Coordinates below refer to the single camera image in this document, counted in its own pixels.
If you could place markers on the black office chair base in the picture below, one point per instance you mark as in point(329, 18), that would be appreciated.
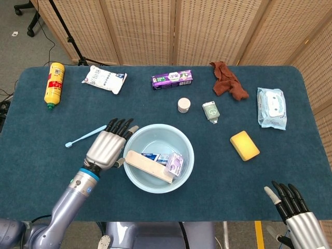
point(33, 23)

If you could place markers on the light blue plastic basin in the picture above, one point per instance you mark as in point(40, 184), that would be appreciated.
point(158, 186)

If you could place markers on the green wrapped soap bar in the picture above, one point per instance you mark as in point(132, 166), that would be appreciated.
point(211, 111)

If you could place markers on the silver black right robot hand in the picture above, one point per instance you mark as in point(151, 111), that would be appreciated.
point(303, 228)

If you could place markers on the purple toothpaste box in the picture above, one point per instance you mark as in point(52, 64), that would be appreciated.
point(171, 79)

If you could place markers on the yellow sponge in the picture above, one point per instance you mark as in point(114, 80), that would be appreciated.
point(244, 145)

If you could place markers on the teal tablecloth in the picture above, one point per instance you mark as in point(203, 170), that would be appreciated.
point(207, 202)

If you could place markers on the white plastic pouch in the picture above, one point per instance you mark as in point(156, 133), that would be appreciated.
point(103, 79)

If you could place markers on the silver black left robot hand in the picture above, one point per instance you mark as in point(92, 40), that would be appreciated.
point(106, 149)

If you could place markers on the blue white toothpaste tube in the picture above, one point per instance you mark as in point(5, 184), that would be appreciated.
point(153, 156)

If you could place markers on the clear purple floss box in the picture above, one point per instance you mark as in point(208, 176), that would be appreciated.
point(175, 164)

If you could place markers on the yellow bottle with red label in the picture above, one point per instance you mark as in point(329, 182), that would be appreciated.
point(54, 85)

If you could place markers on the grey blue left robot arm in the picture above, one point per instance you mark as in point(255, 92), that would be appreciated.
point(70, 199)

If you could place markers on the pink beige toothbrush case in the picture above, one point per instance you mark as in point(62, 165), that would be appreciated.
point(145, 163)

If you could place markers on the metal table leg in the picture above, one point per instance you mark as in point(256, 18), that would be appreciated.
point(226, 236)

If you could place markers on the yellow floor tape strip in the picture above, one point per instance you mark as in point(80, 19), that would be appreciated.
point(259, 236)

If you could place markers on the brown crumpled cloth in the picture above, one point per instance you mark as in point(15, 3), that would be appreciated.
point(225, 80)

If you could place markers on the light blue toothbrush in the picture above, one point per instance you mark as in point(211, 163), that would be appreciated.
point(80, 138)

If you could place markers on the small white round jar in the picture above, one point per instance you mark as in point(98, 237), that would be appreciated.
point(184, 104)

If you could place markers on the grey blue robot torso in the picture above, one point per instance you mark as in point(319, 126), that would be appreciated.
point(155, 236)

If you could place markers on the light blue wet wipes pack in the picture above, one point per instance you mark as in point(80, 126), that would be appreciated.
point(271, 109)

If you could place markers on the black tripod stand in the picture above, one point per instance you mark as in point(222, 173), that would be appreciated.
point(69, 40)

